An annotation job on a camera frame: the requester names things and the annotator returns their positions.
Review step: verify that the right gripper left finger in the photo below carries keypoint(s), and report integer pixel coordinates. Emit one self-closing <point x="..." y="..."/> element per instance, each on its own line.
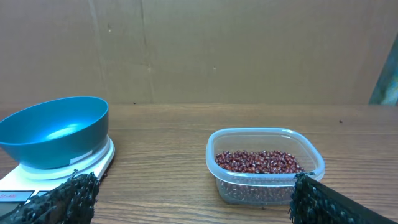
<point x="71" y="202"/>

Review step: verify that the red adzuki beans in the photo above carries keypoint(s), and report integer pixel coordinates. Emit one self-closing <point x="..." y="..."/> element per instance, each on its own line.
<point x="260" y="162"/>

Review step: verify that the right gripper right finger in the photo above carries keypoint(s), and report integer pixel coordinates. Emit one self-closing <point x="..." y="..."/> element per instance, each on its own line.
<point x="315" y="203"/>

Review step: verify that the white digital kitchen scale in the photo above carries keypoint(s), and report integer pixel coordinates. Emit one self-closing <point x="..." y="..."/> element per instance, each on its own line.
<point x="24" y="182"/>

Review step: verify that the clear plastic container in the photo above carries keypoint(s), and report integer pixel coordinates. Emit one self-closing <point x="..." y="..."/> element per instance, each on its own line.
<point x="260" y="189"/>

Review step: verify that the blue plastic bowl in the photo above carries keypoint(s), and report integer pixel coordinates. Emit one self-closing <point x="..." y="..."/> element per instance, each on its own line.
<point x="56" y="133"/>

